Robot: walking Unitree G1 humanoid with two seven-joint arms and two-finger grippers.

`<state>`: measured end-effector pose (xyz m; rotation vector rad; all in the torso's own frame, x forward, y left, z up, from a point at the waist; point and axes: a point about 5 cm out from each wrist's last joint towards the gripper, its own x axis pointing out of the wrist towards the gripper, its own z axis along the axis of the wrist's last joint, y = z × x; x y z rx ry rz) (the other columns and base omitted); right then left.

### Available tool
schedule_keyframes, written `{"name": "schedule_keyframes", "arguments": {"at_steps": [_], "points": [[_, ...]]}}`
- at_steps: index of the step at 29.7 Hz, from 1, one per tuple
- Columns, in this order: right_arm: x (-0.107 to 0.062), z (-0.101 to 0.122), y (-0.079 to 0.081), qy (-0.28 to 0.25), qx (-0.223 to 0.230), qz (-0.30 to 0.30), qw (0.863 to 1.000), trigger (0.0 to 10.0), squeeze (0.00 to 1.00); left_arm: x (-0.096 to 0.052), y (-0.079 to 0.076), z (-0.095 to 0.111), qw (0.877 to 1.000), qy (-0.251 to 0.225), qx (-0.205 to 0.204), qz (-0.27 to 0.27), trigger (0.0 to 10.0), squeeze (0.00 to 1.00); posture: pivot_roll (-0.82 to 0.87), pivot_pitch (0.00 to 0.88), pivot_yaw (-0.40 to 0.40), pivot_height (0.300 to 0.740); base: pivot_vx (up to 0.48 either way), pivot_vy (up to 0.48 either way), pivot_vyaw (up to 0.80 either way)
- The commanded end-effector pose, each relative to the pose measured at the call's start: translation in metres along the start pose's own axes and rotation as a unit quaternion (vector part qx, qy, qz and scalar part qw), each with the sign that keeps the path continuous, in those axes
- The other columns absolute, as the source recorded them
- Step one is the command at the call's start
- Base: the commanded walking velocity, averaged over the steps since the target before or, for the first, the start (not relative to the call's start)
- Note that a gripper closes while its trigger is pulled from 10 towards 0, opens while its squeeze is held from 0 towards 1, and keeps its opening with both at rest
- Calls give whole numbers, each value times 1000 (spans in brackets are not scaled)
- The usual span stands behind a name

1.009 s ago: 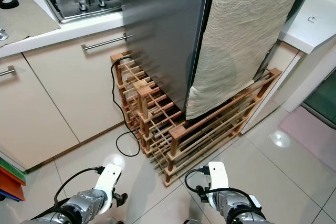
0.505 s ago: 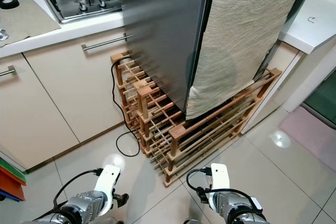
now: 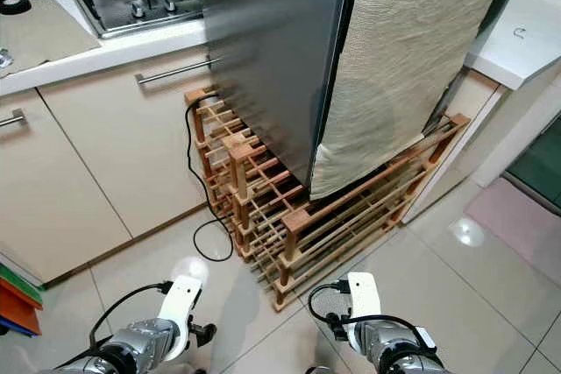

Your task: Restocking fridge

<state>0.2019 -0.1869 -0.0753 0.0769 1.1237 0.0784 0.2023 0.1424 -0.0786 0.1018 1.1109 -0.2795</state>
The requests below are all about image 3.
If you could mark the grey steel fridge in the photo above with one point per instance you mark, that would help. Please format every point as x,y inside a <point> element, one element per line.
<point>263,41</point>

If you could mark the green glass door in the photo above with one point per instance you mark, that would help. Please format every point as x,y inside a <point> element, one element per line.
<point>539,164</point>

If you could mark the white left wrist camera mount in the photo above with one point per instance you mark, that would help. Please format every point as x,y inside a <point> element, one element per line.
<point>181,308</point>

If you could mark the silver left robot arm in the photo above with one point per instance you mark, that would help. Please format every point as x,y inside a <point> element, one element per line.
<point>140,348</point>

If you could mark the green plastic board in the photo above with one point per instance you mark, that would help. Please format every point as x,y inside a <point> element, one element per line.
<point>20,285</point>

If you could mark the white side cabinet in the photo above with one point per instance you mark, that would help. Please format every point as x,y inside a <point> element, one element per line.
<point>517,67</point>

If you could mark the black tape roll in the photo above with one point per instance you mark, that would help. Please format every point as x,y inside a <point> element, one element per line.
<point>25,4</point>

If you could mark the pink floor mat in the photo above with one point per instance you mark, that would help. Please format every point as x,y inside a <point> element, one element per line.
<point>517,216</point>

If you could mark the crumpled foil wrapper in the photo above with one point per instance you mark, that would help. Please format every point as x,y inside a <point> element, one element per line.
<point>6,58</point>

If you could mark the beige kitchen base cabinet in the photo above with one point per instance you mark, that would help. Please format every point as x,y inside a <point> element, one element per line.
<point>79,181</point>

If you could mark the beige cloth over fridge door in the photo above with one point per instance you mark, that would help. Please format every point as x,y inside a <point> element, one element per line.
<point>412,76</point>

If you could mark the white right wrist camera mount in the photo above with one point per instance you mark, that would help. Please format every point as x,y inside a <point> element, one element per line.
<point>365,295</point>

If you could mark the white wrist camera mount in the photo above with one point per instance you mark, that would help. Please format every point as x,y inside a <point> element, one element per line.
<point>365,295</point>
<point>181,308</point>

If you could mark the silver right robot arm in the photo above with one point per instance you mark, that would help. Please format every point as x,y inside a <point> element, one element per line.
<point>399,352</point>

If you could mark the beige counter cloth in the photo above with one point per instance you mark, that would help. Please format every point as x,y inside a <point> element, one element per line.
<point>53,39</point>

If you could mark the orange plastic board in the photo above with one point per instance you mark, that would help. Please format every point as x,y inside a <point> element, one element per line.
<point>17,308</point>

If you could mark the wooden wine rack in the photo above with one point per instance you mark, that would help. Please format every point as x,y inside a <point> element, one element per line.
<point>298,225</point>

